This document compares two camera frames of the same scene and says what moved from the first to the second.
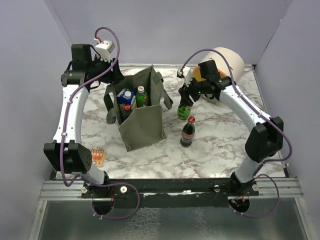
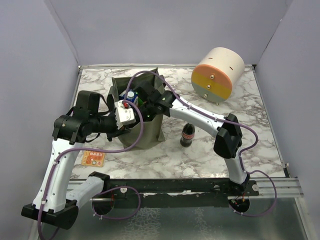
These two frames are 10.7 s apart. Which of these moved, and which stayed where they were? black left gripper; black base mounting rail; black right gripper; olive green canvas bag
Moved: black left gripper; black right gripper
Stayed: black base mounting rail; olive green canvas bag
